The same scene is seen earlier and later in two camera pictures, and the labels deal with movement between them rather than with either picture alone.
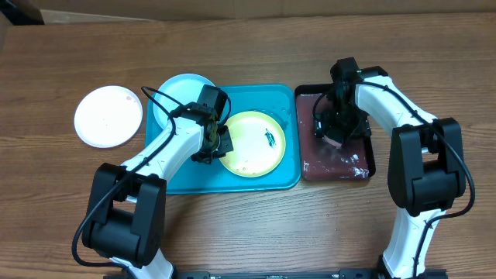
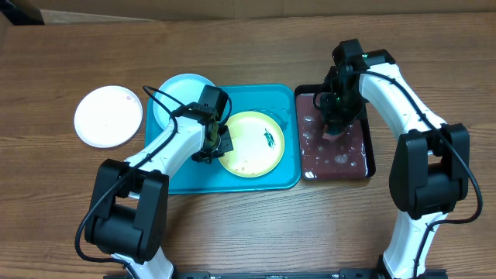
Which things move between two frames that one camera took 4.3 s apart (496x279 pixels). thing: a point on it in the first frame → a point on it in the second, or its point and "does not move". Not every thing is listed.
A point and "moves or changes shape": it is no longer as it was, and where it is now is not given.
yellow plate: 258,143 does not move
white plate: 108,116 does not move
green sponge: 332,142 moves or changes shape
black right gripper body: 349,120 → 342,110
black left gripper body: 222,142 does not move
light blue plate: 180,88 does not move
